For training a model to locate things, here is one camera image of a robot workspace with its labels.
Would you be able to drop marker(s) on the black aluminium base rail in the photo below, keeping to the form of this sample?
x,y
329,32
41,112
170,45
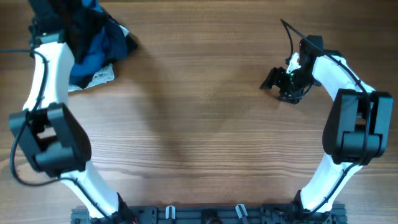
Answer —
x,y
265,214

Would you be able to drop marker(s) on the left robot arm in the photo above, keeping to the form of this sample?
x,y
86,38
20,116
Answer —
x,y
53,141

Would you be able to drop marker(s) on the blue shirt on pile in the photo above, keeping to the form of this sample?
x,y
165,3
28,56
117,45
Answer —
x,y
90,59

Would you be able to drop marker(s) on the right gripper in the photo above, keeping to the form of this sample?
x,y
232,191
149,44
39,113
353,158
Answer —
x,y
275,78

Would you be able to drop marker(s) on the white garment in pile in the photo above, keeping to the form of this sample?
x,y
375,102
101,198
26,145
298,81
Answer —
x,y
96,77

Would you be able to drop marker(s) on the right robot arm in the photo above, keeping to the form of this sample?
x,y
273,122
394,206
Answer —
x,y
355,132

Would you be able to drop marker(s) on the black polo shirt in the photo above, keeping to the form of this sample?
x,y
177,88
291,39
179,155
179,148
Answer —
x,y
67,21

